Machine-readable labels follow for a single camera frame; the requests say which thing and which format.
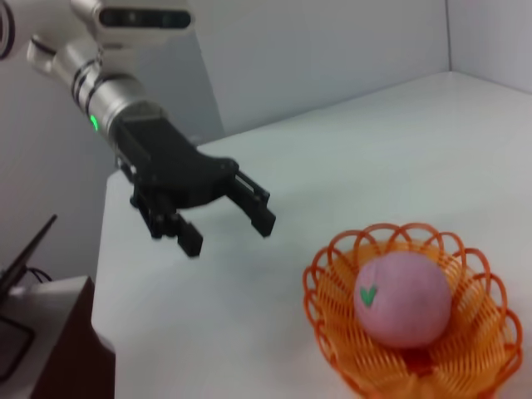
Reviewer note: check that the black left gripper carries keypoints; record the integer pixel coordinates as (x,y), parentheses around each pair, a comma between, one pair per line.
(170,166)

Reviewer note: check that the pink peach with green leaf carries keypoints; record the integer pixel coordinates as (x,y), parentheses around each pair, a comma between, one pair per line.
(407,307)

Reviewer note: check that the orange plastic woven basket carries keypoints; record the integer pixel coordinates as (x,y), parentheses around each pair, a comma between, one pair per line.
(478,332)

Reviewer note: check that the black router antenna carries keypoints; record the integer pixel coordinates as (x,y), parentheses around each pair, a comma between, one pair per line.
(33,245)

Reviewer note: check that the black flat device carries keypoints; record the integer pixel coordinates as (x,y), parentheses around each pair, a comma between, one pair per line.
(12,345)

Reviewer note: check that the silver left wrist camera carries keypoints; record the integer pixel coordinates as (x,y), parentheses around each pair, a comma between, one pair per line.
(145,18)

